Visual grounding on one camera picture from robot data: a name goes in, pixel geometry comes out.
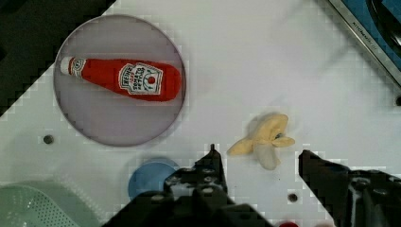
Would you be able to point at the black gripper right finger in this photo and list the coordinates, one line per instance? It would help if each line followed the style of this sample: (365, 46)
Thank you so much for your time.
(353, 198)

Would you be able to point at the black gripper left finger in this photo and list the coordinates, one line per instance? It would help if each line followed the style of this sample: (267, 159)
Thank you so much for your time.
(194, 196)

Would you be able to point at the plush peeled banana toy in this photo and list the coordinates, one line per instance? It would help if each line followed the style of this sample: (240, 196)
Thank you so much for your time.
(264, 140)

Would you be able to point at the small blue round plate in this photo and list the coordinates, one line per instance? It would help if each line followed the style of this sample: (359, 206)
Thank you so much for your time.
(150, 176)

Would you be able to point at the plush red ketchup bottle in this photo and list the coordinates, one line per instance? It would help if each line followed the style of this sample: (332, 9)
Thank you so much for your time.
(144, 80)

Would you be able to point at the translucent purple round plate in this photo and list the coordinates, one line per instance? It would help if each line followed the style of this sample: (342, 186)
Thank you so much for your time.
(102, 115)

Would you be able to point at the green perforated colander basket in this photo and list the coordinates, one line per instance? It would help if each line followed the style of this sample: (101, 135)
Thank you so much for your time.
(43, 204)

